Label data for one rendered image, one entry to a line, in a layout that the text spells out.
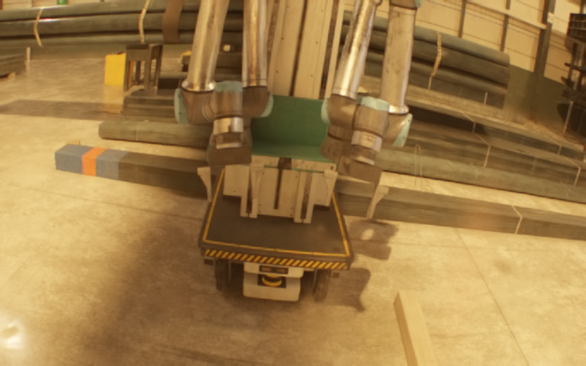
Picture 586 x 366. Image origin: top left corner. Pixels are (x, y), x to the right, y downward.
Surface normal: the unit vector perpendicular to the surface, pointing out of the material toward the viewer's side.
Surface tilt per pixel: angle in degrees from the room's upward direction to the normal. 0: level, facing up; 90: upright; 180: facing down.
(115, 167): 90
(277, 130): 90
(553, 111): 90
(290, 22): 90
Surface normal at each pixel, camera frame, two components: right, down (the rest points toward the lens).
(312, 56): 0.07, 0.41
